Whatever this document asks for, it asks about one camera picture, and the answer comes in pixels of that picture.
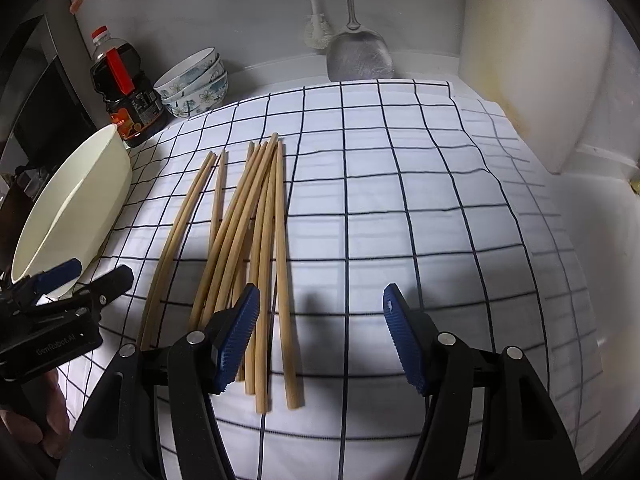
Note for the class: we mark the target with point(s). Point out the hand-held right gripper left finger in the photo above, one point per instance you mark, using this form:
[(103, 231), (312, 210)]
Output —
[(239, 340)]

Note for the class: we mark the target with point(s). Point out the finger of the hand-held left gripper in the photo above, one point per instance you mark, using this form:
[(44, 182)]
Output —
[(107, 282), (62, 270)]

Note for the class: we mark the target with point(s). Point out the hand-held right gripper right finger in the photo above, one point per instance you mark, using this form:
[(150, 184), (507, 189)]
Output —
[(400, 340)]

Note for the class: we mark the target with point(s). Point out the bunch of wooden chopsticks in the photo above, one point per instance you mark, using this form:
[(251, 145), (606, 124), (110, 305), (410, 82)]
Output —
[(262, 280)]

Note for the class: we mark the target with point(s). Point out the large white basin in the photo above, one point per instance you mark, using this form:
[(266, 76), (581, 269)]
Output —
[(75, 200)]

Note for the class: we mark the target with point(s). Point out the person's left hand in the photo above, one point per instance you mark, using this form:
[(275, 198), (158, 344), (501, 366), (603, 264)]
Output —
[(52, 415)]

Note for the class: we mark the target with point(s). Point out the white black checked cloth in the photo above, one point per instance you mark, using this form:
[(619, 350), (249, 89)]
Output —
[(380, 185)]

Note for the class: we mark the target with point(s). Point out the dark kitchen appliance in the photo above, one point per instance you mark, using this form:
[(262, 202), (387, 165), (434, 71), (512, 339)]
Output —
[(35, 105)]

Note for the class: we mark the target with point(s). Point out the dark soy sauce bottle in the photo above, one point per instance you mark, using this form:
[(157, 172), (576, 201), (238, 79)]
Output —
[(130, 100)]

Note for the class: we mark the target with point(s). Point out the floral ceramic bowl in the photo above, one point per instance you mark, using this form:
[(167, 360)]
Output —
[(216, 77), (190, 72), (200, 103)]

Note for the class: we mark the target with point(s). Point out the metal spatula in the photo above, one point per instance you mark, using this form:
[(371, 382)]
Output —
[(357, 55)]

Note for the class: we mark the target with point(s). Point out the white dish brush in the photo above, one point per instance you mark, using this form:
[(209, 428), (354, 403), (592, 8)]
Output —
[(316, 32)]

